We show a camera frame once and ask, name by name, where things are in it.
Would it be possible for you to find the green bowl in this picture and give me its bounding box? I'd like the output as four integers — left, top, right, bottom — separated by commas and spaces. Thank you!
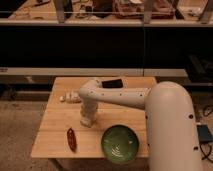
101, 125, 139, 165

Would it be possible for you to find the blue device on floor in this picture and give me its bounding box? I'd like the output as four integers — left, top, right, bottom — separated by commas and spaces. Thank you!
197, 125, 213, 144

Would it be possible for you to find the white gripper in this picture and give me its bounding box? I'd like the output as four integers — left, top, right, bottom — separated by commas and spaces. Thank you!
80, 103, 98, 127

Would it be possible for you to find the wooden table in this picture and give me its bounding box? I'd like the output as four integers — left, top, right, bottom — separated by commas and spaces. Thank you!
31, 77, 149, 166

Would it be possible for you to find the red chili pepper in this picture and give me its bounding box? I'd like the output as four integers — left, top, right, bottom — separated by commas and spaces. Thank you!
67, 128, 77, 152

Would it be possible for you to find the long shelf bench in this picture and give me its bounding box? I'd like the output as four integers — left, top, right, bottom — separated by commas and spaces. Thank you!
0, 67, 187, 77

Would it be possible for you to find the white plastic bottle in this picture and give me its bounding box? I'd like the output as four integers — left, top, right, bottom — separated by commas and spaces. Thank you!
59, 92, 81, 103

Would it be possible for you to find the black rectangular box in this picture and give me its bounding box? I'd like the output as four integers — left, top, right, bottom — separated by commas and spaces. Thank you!
102, 79, 123, 88

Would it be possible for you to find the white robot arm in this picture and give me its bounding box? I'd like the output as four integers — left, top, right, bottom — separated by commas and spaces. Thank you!
78, 79, 203, 171

